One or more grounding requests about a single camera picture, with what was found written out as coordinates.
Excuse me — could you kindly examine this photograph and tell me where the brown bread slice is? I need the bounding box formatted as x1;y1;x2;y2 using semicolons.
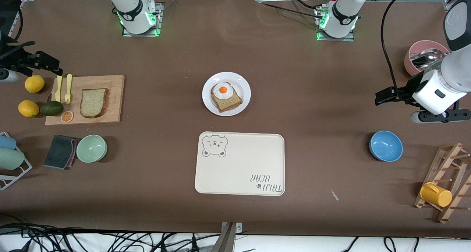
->
80;88;109;119
211;84;243;113

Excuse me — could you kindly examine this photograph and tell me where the round white plate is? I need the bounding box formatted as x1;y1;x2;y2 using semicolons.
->
202;72;251;117

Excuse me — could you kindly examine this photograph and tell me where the toy fried egg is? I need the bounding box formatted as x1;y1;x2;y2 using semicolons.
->
212;82;234;100

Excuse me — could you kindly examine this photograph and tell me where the yellow lemon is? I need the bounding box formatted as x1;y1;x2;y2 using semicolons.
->
18;100;40;118
24;75;45;94

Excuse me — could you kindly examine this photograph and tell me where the yellow plastic fork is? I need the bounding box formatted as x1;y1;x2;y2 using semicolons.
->
65;74;73;105

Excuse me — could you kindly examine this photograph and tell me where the pink bowl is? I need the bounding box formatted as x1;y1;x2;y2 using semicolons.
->
404;40;451;77

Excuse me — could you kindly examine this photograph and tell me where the metal serving spoon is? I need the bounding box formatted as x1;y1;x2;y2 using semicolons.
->
410;48;451;69

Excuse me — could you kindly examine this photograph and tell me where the dark green avocado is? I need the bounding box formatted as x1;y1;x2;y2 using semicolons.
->
40;101;64;117

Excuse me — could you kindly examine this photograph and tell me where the blue bowl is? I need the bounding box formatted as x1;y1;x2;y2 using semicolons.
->
369;130;404;162

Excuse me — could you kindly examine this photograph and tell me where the bamboo cutting board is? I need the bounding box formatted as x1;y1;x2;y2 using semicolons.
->
45;75;125;126

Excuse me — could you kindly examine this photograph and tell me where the light blue cup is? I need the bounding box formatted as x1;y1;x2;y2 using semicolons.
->
0;135;17;150

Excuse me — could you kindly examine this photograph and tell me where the folded grey cloth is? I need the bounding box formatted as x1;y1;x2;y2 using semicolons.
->
43;135;79;170

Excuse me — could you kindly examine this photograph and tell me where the pale green bowl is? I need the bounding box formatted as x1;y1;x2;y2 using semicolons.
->
76;134;108;163

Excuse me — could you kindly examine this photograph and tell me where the pale green cup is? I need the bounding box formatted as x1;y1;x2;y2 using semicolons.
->
0;148;25;171

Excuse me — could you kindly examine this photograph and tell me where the yellow mug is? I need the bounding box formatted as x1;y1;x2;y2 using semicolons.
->
420;182;453;208

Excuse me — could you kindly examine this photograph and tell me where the wooden cup drying rack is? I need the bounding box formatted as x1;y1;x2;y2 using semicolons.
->
414;142;471;224

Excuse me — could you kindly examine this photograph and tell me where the cream bear print tray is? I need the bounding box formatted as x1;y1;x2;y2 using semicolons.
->
194;131;286;197

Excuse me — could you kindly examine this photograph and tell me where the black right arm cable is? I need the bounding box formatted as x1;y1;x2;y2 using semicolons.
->
11;6;23;41

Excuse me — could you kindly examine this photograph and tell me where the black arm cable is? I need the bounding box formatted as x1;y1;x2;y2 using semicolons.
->
381;0;433;98
11;6;23;41

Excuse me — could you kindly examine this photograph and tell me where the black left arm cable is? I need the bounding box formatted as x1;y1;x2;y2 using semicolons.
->
381;0;433;98

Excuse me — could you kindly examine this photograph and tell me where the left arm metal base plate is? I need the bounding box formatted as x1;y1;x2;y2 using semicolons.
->
315;6;355;42

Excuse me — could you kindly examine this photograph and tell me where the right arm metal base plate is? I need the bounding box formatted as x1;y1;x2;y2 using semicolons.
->
122;2;164;37

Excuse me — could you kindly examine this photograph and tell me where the white wire rack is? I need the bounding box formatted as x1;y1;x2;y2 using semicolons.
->
0;131;33;191

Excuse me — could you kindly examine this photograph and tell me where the black cable on table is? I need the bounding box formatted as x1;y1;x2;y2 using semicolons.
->
254;0;324;24

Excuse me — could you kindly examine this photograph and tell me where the black floor cable bundle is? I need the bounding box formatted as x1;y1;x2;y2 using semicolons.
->
0;223;221;252

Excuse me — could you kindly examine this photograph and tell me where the grey metal camera post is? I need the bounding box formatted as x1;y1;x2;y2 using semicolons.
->
220;222;243;252

